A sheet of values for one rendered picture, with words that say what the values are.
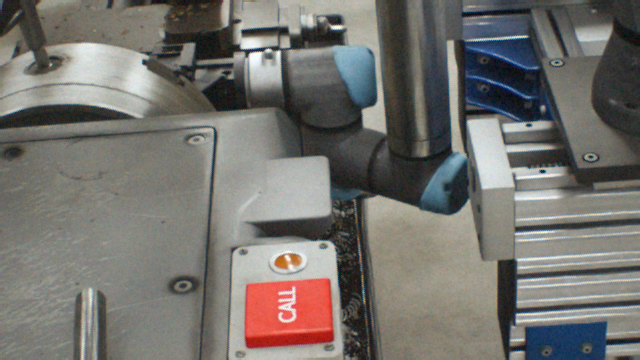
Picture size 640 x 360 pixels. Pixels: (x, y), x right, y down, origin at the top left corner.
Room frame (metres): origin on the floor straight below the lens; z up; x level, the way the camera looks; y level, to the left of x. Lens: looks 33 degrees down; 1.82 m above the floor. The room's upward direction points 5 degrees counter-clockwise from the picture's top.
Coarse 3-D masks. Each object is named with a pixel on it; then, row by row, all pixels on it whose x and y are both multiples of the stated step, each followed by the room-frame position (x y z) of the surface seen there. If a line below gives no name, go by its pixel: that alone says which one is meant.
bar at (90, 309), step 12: (84, 300) 0.72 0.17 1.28; (96, 300) 0.72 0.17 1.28; (84, 312) 0.70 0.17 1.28; (96, 312) 0.70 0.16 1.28; (84, 324) 0.69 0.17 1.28; (96, 324) 0.69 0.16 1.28; (84, 336) 0.68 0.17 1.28; (96, 336) 0.68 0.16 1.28; (84, 348) 0.66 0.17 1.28; (96, 348) 0.66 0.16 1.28
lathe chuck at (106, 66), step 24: (48, 48) 1.20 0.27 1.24; (72, 48) 1.19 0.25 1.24; (96, 48) 1.19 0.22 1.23; (120, 48) 1.20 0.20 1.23; (0, 72) 1.19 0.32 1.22; (24, 72) 1.16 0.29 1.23; (48, 72) 1.14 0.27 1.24; (72, 72) 1.14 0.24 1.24; (96, 72) 1.14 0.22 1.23; (120, 72) 1.15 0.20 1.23; (144, 72) 1.17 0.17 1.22; (0, 96) 1.12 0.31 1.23; (144, 96) 1.12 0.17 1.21; (168, 96) 1.14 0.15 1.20; (192, 96) 1.18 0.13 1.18
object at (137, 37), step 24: (240, 0) 1.86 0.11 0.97; (48, 24) 1.83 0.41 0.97; (72, 24) 1.82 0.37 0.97; (96, 24) 1.82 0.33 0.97; (120, 24) 1.81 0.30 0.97; (144, 24) 1.80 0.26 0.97; (240, 24) 1.77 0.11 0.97; (264, 24) 1.76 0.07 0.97; (288, 24) 1.77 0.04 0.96; (24, 48) 1.75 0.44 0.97; (144, 48) 1.72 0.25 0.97; (240, 48) 1.71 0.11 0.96; (264, 48) 1.71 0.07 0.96; (288, 48) 1.73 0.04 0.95
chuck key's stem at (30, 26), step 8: (24, 0) 1.15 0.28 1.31; (32, 0) 1.16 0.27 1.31; (24, 8) 1.15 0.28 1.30; (32, 8) 1.16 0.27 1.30; (32, 16) 1.15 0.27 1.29; (24, 24) 1.15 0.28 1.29; (32, 24) 1.15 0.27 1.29; (40, 24) 1.16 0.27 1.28; (24, 32) 1.15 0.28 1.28; (32, 32) 1.15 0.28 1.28; (40, 32) 1.16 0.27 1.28; (24, 40) 1.16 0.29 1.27; (32, 40) 1.15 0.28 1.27; (40, 40) 1.15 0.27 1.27; (32, 48) 1.15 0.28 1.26; (40, 48) 1.15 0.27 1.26; (40, 56) 1.16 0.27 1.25; (40, 64) 1.16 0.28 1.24; (48, 64) 1.16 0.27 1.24
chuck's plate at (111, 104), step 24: (24, 96) 1.10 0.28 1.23; (48, 96) 1.09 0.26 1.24; (72, 96) 1.09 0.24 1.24; (96, 96) 1.10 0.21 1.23; (120, 96) 1.11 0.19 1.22; (0, 120) 1.08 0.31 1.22; (24, 120) 1.09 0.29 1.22; (48, 120) 1.09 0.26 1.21; (72, 120) 1.09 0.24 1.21; (96, 120) 1.09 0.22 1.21
